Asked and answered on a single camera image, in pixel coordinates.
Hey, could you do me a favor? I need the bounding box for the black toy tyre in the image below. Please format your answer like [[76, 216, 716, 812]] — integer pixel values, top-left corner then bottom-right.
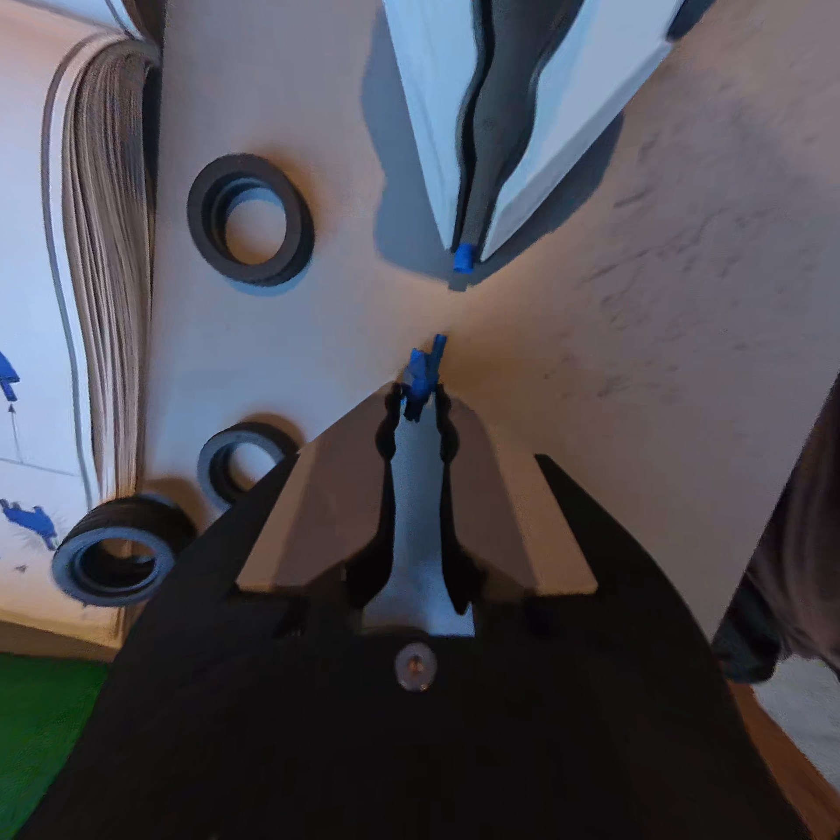
[[197, 422, 299, 511], [51, 495, 194, 608], [187, 153, 315, 287]]

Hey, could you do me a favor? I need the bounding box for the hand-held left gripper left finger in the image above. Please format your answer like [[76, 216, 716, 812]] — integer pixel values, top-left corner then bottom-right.
[[235, 382, 403, 608]]

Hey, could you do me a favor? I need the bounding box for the open instruction booklet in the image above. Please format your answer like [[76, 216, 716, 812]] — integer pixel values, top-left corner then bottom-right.
[[0, 0, 165, 647]]

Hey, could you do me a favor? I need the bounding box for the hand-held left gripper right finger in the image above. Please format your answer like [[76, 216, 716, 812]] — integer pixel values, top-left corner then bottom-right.
[[433, 384, 599, 614]]

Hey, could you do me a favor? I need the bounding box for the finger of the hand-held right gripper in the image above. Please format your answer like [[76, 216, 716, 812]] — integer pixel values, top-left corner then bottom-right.
[[479, 0, 686, 262], [382, 0, 492, 252]]

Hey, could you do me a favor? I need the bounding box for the grey desk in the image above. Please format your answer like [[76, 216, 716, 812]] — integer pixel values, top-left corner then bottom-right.
[[118, 0, 840, 664]]

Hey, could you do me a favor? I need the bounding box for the green storage bin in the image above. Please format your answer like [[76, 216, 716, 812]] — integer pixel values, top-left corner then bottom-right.
[[0, 653, 109, 840]]

